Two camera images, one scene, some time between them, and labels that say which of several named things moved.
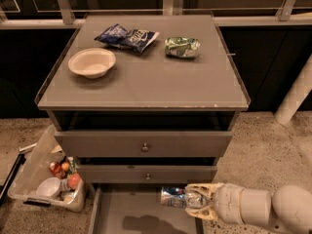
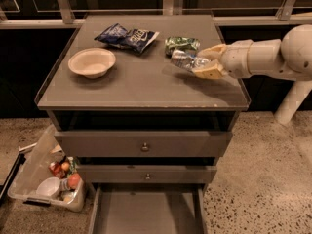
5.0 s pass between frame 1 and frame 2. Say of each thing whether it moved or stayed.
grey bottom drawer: stayed
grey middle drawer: stayed
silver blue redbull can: moved
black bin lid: stayed
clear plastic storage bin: stayed
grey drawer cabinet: stayed
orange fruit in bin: stayed
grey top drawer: stayed
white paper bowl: stayed
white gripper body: moved
